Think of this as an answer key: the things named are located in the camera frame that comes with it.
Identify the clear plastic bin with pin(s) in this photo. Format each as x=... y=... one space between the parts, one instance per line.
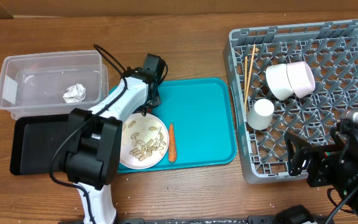
x=34 y=84

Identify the grey dishwasher rack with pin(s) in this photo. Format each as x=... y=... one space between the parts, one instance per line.
x=331 y=51

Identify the white plate with peanuts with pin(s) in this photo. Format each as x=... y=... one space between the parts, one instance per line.
x=144 y=143

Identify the orange carrot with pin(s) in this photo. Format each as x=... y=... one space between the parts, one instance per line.
x=172 y=150

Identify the black tray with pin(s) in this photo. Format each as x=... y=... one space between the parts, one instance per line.
x=35 y=141

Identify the pink bowl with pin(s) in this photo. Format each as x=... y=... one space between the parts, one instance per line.
x=301 y=78

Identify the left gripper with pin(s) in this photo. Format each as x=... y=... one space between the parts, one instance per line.
x=155 y=101

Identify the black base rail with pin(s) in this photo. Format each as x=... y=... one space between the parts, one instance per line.
x=253 y=219

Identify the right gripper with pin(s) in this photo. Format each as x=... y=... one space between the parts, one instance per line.
x=319 y=155

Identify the white tissue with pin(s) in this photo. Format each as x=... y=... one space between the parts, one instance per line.
x=75 y=94

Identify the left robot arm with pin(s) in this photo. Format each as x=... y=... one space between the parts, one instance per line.
x=91 y=152

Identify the teal serving tray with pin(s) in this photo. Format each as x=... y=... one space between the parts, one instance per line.
x=199 y=111

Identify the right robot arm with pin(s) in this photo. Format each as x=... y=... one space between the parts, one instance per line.
x=348 y=195

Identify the white cup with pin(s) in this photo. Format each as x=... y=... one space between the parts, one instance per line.
x=260 y=115

